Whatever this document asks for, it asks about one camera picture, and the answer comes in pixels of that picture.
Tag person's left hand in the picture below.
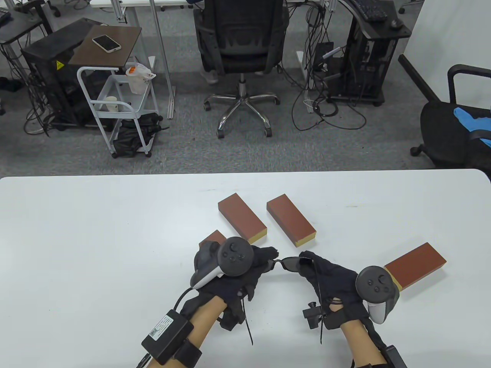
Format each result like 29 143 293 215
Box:
180 246 279 332

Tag person's right hand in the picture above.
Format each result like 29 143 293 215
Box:
298 251 374 331

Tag black sunglasses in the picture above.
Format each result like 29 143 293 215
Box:
240 256 325 345

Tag brown storage box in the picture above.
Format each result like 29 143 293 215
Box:
218 193 268 246
199 230 229 250
385 242 447 290
267 194 317 248

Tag person's right forearm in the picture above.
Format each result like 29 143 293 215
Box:
339 320 386 368

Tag person's left forearm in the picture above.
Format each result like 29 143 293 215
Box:
148 295 227 368

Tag grey VR controller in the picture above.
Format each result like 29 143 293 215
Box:
356 266 401 324
190 237 255 290

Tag black wrist battery pack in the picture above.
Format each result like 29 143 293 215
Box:
141 310 195 365
382 345 407 368

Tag black bag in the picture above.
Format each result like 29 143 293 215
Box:
112 112 169 158

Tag black fabric office chair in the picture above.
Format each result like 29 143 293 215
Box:
410 64 491 170

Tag blue cloth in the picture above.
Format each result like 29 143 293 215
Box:
454 107 491 148

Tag black computer stand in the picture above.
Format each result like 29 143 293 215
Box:
329 0 413 107

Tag white plastic bag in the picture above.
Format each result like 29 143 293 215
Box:
125 62 157 95

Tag white desk foot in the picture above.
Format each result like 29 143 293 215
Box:
296 51 314 114

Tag white rolling cart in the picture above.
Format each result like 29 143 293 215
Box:
77 66 160 159

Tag black floor box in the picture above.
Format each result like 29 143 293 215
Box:
314 41 335 73

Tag black mesh office chair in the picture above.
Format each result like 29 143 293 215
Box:
193 0 291 139

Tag white smartphone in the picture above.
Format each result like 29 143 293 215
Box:
92 34 122 53

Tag black keyboard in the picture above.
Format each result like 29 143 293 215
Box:
350 0 389 22

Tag black computer case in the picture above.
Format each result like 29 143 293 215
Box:
21 18 106 129

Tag black desk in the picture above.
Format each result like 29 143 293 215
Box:
0 8 46 43

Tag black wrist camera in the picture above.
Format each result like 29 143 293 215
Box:
302 302 326 329
219 303 246 331

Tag black wrist strap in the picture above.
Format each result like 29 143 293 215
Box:
175 339 203 368

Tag black floor cables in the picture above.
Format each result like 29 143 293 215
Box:
291 67 367 131

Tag black cable bundle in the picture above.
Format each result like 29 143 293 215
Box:
23 69 58 137

